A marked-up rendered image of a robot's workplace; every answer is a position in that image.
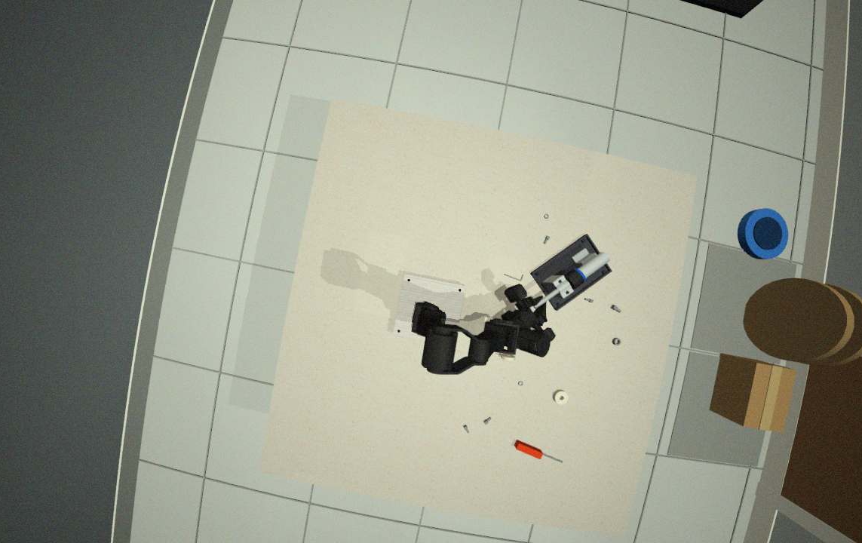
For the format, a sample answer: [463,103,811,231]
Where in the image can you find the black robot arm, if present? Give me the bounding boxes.
[411,302,550,375]

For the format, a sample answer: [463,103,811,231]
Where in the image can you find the red-handled screwdriver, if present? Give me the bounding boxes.
[514,440,563,463]

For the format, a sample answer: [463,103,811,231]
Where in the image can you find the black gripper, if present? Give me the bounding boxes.
[505,284,555,341]

